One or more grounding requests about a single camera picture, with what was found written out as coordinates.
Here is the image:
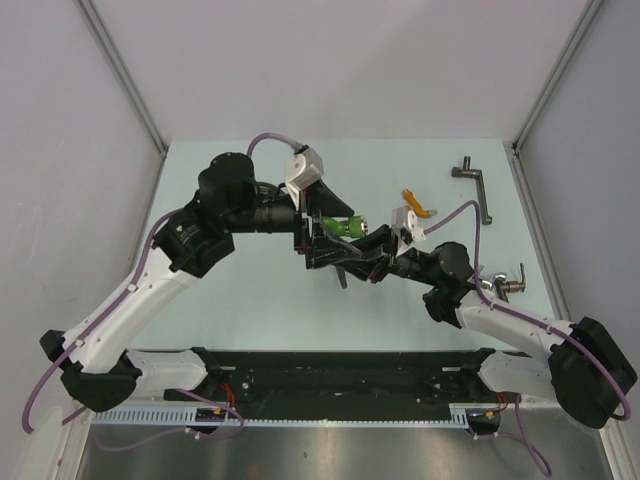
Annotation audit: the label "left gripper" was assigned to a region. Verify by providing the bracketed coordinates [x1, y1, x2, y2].
[224, 180, 361, 268]

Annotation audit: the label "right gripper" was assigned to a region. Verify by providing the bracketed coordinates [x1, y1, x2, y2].
[338, 224, 441, 287]

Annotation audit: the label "green water faucet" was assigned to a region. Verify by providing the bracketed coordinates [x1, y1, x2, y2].
[322, 216, 368, 239]

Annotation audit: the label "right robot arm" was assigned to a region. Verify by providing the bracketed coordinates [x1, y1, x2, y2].
[344, 226, 638, 429]

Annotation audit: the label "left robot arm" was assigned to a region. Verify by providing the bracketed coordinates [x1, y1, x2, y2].
[40, 147, 367, 412]

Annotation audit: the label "orange water faucet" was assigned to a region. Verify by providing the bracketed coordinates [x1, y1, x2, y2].
[402, 189, 438, 219]

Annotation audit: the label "dark metal faucet spout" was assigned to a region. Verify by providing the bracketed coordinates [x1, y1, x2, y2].
[450, 155, 495, 226]

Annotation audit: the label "chrome faucet white fittings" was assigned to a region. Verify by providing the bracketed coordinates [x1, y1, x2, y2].
[481, 263, 527, 302]

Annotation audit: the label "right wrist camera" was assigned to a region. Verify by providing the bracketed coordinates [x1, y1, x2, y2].
[391, 206, 425, 246]

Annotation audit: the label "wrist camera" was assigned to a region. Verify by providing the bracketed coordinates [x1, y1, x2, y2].
[391, 206, 425, 246]
[284, 145, 324, 210]

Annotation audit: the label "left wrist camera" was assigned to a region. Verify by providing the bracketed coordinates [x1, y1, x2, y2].
[284, 145, 324, 210]

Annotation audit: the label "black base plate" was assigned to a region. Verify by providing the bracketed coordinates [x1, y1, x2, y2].
[194, 349, 515, 420]

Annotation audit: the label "white slotted cable duct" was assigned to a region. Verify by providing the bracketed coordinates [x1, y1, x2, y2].
[92, 404, 474, 429]

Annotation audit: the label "left aluminium frame post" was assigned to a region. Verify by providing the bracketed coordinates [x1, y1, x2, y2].
[73, 0, 168, 159]

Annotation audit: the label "aluminium frame post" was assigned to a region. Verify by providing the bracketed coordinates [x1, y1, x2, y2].
[511, 0, 608, 155]
[73, 0, 168, 159]

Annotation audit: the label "right aluminium frame post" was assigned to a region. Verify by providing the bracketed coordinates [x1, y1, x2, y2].
[511, 0, 608, 155]

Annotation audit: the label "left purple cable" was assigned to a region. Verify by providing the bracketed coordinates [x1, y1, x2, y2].
[22, 132, 304, 454]

